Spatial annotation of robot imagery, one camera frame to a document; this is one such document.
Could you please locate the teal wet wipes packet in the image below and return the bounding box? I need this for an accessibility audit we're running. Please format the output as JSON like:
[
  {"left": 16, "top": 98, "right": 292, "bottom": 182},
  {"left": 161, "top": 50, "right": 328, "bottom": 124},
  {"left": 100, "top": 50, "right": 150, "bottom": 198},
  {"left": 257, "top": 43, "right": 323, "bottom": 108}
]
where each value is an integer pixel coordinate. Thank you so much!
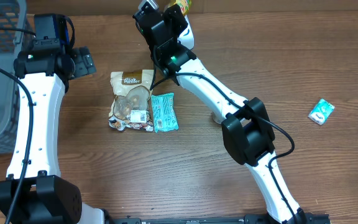
[{"left": 151, "top": 93, "right": 178, "bottom": 133}]

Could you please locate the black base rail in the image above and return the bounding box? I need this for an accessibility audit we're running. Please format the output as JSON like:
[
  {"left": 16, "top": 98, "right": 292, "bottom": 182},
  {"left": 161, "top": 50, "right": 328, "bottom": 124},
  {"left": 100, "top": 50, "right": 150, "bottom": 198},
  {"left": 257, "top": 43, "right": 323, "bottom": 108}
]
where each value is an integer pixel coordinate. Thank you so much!
[{"left": 107, "top": 213, "right": 331, "bottom": 224}]

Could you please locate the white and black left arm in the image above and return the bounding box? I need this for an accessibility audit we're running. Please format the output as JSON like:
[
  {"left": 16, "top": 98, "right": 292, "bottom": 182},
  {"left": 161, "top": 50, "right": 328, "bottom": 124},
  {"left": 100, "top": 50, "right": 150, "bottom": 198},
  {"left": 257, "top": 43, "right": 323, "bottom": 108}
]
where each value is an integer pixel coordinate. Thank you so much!
[{"left": 0, "top": 14, "right": 110, "bottom": 223}]

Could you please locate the green tissue pack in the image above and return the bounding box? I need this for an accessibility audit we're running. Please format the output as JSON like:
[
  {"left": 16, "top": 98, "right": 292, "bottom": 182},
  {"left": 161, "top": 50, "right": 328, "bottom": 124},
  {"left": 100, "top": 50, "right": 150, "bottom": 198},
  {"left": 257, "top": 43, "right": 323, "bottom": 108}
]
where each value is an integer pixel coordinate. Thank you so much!
[{"left": 308, "top": 98, "right": 335, "bottom": 125}]

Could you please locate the white barcode scanner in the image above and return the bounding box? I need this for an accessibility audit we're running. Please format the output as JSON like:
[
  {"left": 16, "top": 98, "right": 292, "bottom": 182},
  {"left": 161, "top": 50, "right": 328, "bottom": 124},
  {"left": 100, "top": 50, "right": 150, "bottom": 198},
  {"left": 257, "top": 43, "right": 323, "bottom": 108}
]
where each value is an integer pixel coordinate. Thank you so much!
[{"left": 178, "top": 16, "right": 195, "bottom": 50}]

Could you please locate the yellow Vim bottle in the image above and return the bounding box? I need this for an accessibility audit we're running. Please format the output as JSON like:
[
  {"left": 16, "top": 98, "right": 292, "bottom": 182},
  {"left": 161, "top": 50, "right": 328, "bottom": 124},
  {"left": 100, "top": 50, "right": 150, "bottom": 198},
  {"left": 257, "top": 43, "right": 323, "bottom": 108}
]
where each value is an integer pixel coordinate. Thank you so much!
[{"left": 164, "top": 0, "right": 192, "bottom": 16}]

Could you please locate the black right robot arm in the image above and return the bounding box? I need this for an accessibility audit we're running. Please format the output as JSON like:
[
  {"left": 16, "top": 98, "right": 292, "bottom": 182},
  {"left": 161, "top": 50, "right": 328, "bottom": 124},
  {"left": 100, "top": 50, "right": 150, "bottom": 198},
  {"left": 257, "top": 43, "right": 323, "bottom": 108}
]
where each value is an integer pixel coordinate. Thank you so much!
[{"left": 133, "top": 1, "right": 308, "bottom": 223}]

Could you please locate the brown white snack bag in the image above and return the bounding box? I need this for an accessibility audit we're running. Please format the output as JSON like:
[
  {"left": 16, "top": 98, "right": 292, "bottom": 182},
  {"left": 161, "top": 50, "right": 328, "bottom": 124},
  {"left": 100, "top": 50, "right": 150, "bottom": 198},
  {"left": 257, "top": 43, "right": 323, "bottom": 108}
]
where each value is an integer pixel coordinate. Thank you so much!
[{"left": 109, "top": 70, "right": 154, "bottom": 132}]

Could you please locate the green white Knorr jar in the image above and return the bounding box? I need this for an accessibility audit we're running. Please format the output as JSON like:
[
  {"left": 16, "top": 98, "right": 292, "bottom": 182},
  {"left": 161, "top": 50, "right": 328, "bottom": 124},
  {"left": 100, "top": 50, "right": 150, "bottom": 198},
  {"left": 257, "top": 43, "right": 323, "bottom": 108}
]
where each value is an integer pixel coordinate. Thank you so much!
[{"left": 212, "top": 113, "right": 222, "bottom": 124}]

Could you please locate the grey plastic mesh basket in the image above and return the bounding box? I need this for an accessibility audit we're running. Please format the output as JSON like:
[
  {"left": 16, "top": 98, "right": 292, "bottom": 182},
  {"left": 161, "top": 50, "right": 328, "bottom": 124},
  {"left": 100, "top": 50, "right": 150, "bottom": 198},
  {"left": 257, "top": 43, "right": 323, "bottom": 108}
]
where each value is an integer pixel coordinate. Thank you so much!
[{"left": 0, "top": 0, "right": 33, "bottom": 154}]

